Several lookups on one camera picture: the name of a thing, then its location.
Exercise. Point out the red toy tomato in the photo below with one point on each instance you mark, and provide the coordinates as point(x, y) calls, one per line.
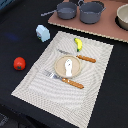
point(19, 63)

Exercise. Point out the round beige plate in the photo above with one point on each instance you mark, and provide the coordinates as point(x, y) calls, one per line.
point(59, 66)

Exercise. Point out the yellow toy banana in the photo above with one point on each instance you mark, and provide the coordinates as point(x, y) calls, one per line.
point(79, 44)

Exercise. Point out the woven beige placemat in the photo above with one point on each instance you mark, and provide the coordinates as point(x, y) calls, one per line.
point(58, 98)

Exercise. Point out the beige bowl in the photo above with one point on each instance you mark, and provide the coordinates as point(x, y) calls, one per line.
point(122, 14)

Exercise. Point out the fork with wooden handle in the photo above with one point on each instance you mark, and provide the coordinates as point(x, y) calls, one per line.
point(68, 81)

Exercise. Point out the knife with wooden handle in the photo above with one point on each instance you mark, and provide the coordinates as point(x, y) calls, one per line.
point(78, 56)

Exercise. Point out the grey saucepan with handle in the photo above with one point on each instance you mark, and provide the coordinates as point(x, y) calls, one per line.
point(65, 10)

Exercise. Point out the grey pot with lid handles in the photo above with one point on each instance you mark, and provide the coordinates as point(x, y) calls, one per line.
point(90, 12)

